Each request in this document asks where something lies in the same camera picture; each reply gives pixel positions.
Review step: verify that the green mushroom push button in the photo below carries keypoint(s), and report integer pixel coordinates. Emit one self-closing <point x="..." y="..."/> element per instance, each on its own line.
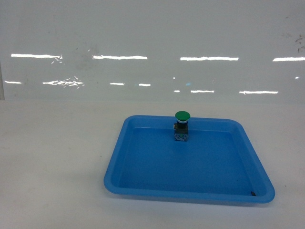
<point x="181" y="126"/>

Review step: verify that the blue plastic tray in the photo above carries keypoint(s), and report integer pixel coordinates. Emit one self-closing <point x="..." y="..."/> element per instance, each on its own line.
<point x="217" y="163"/>

